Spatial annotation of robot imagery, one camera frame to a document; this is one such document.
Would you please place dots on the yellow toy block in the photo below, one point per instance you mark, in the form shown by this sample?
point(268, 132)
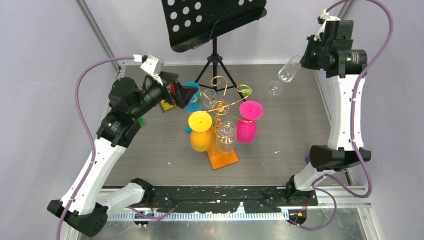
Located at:
point(165, 106)

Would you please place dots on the small clear wine glass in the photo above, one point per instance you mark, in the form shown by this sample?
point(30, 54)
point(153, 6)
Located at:
point(209, 98)

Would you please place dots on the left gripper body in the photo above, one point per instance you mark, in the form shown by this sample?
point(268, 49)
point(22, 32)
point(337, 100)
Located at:
point(153, 94)

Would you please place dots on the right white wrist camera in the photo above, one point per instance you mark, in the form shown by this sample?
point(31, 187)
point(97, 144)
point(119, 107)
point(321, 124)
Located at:
point(322, 19)

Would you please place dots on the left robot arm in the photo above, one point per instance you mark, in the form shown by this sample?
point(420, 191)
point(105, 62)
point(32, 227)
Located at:
point(82, 207)

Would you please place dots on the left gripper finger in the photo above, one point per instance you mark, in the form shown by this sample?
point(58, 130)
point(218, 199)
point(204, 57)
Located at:
point(183, 95)
point(170, 78)

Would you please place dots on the dark green toy block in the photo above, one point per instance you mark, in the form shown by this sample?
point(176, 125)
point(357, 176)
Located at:
point(141, 121)

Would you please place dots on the black music stand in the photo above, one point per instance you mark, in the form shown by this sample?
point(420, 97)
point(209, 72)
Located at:
point(193, 23)

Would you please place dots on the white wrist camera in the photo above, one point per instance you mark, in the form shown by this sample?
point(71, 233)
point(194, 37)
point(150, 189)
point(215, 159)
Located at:
point(151, 65)
point(322, 19)

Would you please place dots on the blue plastic goblet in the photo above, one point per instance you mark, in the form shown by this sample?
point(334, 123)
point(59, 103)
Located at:
point(194, 105)

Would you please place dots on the pink plastic goblet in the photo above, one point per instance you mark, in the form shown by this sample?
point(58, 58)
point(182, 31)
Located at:
point(246, 128)

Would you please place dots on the gold wine glass rack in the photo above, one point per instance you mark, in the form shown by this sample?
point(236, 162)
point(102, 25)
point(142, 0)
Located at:
point(219, 113)

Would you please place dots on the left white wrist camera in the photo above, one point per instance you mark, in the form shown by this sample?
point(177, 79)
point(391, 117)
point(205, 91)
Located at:
point(151, 65)

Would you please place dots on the tall clear flute glass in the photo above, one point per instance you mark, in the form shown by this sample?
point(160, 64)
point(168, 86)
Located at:
point(285, 75)

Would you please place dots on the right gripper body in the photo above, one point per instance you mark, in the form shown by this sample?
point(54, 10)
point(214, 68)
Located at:
point(312, 56)

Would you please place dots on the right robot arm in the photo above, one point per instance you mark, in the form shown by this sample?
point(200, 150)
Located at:
point(330, 49)

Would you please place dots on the red toy block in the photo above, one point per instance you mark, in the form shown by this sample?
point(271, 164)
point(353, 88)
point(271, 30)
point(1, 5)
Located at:
point(173, 88)

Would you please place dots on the clear stemless wine glass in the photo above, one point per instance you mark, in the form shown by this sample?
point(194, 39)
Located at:
point(226, 137)

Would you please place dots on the orange plastic goblet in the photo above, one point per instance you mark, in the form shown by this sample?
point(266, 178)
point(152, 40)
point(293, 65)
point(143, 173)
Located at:
point(200, 123)

